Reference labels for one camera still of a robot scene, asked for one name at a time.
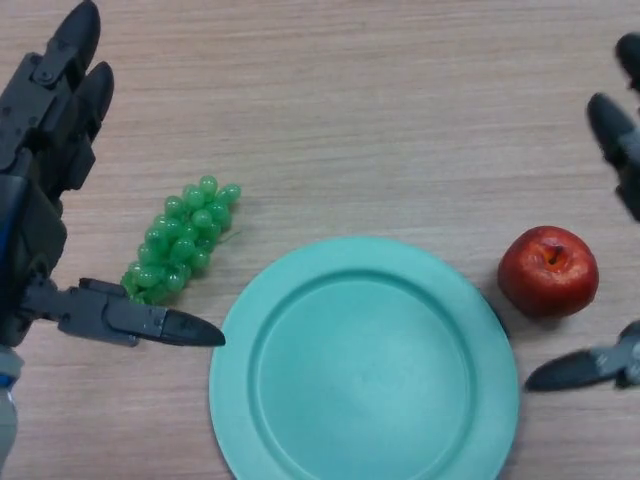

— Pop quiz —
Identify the red apple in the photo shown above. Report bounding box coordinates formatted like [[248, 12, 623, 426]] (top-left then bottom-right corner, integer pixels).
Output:
[[497, 225, 600, 318]]

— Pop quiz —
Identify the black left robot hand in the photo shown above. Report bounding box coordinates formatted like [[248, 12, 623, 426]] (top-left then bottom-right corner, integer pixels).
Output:
[[0, 0, 226, 350]]

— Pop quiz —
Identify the green grape bunch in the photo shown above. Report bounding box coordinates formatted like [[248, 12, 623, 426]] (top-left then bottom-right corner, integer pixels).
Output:
[[119, 174, 244, 307]]

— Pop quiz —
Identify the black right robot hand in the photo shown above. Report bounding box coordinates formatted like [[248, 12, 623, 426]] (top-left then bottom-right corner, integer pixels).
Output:
[[524, 32, 640, 392]]

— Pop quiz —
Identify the green round plate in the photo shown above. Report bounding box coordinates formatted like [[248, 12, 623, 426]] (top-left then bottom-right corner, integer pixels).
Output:
[[208, 236, 520, 480]]

